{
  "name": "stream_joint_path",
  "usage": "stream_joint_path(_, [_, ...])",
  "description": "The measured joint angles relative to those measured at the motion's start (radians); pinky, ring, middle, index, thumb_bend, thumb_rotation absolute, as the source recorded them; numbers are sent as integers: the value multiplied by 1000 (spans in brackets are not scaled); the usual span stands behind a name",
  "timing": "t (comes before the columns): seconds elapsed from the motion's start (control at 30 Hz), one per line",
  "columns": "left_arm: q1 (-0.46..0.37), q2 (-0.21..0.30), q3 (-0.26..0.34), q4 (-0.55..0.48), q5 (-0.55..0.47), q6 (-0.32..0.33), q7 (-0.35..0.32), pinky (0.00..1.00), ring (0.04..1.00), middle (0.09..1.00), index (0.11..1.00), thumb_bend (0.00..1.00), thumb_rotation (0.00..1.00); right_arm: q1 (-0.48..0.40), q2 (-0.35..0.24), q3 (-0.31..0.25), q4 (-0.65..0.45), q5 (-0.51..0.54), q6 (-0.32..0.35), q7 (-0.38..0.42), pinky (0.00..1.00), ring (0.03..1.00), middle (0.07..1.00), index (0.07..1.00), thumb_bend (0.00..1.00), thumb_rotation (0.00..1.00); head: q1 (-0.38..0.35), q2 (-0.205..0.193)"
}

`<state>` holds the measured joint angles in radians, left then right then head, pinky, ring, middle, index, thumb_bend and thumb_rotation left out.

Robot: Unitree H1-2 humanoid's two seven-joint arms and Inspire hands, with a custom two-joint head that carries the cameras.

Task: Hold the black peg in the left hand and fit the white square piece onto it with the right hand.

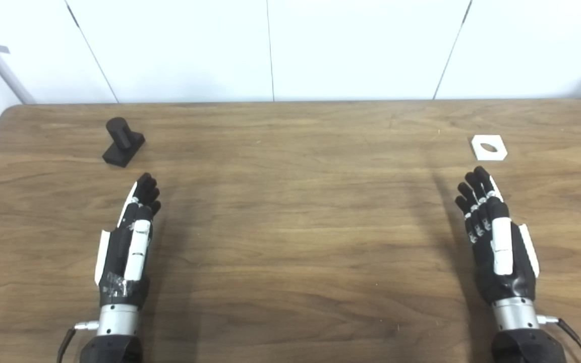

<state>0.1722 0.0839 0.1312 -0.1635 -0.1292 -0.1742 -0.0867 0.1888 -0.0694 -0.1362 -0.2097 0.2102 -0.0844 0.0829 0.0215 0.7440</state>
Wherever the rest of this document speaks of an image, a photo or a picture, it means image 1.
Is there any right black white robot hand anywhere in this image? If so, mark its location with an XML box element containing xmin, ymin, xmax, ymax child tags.
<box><xmin>454</xmin><ymin>165</ymin><xmax>541</xmax><ymax>306</ymax></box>

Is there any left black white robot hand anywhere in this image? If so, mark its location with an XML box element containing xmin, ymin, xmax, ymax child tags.
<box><xmin>94</xmin><ymin>172</ymin><xmax>162</xmax><ymax>309</ymax></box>

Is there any white square piece with hole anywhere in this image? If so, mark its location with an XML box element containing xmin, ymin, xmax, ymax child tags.
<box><xmin>471</xmin><ymin>135</ymin><xmax>508</xmax><ymax>162</ymax></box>

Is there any black peg with square base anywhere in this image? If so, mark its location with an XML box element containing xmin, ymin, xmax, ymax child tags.
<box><xmin>102</xmin><ymin>117</ymin><xmax>146</xmax><ymax>167</ymax></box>

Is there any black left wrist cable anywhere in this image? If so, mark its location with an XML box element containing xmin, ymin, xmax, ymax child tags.
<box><xmin>56</xmin><ymin>321</ymin><xmax>100</xmax><ymax>363</ymax></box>

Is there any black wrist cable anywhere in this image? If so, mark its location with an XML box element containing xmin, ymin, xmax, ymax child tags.
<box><xmin>536</xmin><ymin>315</ymin><xmax>581</xmax><ymax>363</ymax></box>
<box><xmin>56</xmin><ymin>321</ymin><xmax>100</xmax><ymax>363</ymax></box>

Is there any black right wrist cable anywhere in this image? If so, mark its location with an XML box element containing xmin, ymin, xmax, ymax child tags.
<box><xmin>536</xmin><ymin>315</ymin><xmax>581</xmax><ymax>363</ymax></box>

